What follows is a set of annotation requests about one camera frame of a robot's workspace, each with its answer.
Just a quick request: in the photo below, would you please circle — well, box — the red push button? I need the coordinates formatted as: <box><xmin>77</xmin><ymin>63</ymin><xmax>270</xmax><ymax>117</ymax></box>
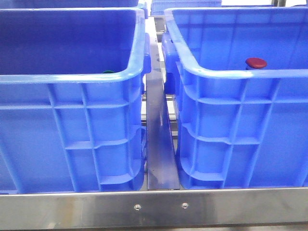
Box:
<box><xmin>245</xmin><ymin>57</ymin><xmax>267</xmax><ymax>70</ymax></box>

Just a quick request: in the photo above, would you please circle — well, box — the steel divider bar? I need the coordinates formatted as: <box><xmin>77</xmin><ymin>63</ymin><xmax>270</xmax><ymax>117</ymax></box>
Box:
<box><xmin>145</xmin><ymin>33</ymin><xmax>180</xmax><ymax>191</ymax></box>

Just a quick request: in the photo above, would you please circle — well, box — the green push button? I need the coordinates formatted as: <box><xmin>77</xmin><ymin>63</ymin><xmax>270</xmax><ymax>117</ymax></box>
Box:
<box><xmin>103</xmin><ymin>70</ymin><xmax>114</xmax><ymax>74</ymax></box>

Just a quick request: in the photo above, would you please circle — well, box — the right blue plastic bin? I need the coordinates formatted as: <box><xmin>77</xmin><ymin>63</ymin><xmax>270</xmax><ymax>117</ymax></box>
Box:
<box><xmin>165</xmin><ymin>6</ymin><xmax>308</xmax><ymax>189</ymax></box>

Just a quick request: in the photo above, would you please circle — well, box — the blue plastic bin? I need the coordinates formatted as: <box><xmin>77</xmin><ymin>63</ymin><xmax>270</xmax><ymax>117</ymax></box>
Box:
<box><xmin>0</xmin><ymin>8</ymin><xmax>151</xmax><ymax>194</ymax></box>
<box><xmin>165</xmin><ymin>6</ymin><xmax>308</xmax><ymax>189</ymax></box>

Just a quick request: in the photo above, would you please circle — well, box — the left blue plastic bin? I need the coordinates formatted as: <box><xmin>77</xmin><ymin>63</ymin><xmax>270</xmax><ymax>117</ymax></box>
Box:
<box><xmin>0</xmin><ymin>8</ymin><xmax>151</xmax><ymax>194</ymax></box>

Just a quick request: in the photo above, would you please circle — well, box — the back right blue bin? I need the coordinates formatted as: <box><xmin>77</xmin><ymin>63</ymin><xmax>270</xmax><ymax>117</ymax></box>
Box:
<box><xmin>151</xmin><ymin>0</ymin><xmax>222</xmax><ymax>16</ymax></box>

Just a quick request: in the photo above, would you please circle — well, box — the back left blue bin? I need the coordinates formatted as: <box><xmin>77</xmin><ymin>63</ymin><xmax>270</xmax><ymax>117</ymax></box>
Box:
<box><xmin>0</xmin><ymin>0</ymin><xmax>147</xmax><ymax>9</ymax></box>

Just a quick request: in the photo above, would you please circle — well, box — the left rail screw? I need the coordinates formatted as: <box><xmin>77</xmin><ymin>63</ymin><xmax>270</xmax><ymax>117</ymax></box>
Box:
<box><xmin>134</xmin><ymin>204</ymin><xmax>141</xmax><ymax>211</ymax></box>

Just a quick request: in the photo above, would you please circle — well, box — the rail screw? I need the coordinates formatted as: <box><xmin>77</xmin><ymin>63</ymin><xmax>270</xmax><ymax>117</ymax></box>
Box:
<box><xmin>134</xmin><ymin>204</ymin><xmax>141</xmax><ymax>211</ymax></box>
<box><xmin>181</xmin><ymin>203</ymin><xmax>189</xmax><ymax>209</ymax></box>

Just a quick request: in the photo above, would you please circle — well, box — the right rail screw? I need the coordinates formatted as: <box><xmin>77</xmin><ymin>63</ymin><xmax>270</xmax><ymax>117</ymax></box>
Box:
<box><xmin>181</xmin><ymin>203</ymin><xmax>189</xmax><ymax>209</ymax></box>

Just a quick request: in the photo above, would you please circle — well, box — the steel front rail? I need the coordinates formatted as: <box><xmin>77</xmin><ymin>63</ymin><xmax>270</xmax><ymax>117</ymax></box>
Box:
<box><xmin>0</xmin><ymin>188</ymin><xmax>308</xmax><ymax>230</ymax></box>

